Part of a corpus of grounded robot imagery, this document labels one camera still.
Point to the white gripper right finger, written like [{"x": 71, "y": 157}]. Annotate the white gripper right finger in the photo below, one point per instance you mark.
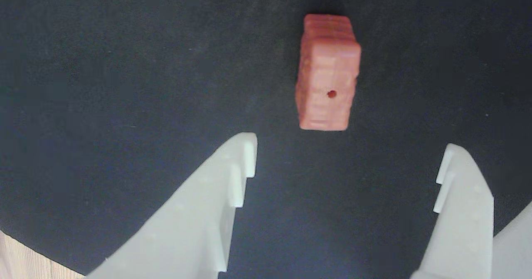
[{"x": 465, "y": 220}]

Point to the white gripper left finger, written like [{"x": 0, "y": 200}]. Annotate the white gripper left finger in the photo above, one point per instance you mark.
[{"x": 195, "y": 220}]

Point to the orange brick toy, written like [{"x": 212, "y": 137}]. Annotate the orange brick toy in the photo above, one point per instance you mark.
[{"x": 328, "y": 71}]

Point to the black mat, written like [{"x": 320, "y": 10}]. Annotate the black mat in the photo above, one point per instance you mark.
[{"x": 124, "y": 83}]

